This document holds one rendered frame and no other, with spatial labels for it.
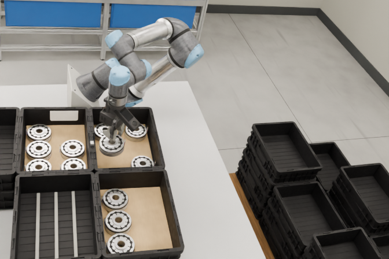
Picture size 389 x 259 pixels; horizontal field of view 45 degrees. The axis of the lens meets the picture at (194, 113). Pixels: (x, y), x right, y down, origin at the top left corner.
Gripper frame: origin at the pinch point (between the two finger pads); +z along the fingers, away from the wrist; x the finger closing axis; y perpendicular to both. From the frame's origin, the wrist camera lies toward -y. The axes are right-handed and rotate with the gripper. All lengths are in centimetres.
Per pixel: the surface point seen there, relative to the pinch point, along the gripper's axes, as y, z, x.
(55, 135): 31.5, 16.4, 1.5
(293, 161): -65, 51, -97
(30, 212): 10.5, 16.3, 39.6
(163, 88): 20, 30, -78
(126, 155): -0.6, 16.4, -8.8
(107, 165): 2.3, 16.4, 1.3
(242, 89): 5, 101, -208
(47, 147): 27.2, 13.5, 11.6
